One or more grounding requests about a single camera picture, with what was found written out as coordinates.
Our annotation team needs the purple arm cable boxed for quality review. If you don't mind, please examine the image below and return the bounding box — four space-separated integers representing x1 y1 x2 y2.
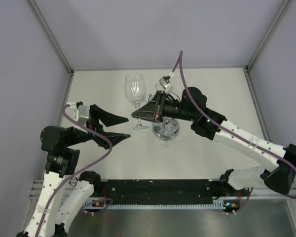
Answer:
33 103 113 237
172 50 296 199

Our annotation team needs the clear glass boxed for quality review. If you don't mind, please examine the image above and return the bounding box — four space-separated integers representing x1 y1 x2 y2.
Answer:
124 73 150 132
160 118 176 138

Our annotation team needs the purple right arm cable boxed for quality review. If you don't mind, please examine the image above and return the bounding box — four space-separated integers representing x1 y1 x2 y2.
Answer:
172 50 296 199

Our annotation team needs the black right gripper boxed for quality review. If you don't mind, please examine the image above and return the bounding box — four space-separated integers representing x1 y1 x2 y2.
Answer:
133 91 196 123

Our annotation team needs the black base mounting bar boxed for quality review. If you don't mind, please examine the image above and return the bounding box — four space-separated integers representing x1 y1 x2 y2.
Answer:
98 178 225 204

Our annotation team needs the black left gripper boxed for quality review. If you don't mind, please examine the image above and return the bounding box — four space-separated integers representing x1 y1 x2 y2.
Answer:
66 104 131 148

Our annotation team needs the right aluminium frame post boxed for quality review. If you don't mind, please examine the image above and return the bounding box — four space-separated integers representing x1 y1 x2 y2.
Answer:
245 0 293 73

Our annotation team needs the left aluminium frame post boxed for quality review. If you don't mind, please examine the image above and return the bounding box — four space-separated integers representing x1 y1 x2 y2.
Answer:
27 0 74 75

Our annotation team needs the aluminium frame post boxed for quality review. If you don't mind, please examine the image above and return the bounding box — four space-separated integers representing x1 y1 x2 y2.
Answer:
245 0 293 73
27 0 74 75

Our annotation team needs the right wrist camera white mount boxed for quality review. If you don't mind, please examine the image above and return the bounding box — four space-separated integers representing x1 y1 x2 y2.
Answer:
159 71 174 94

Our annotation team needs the chrome wire wine glass rack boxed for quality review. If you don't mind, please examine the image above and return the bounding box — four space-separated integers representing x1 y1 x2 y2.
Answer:
148 83 181 140

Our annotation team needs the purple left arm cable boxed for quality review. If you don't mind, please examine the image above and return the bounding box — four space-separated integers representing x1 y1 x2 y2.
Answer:
33 103 113 237

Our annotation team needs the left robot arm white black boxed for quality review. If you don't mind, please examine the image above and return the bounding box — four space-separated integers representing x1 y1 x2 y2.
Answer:
17 102 130 237

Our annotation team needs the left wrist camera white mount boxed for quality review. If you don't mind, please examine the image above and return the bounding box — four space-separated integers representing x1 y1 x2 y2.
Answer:
67 102 89 125

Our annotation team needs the white slotted cable duct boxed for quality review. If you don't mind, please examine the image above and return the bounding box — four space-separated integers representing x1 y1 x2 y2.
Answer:
81 198 237 210

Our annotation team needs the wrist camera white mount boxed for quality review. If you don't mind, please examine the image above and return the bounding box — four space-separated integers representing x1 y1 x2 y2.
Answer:
67 102 89 125
159 71 174 94

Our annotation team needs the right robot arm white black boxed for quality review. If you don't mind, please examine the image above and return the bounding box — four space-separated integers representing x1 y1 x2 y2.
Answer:
131 87 296 196

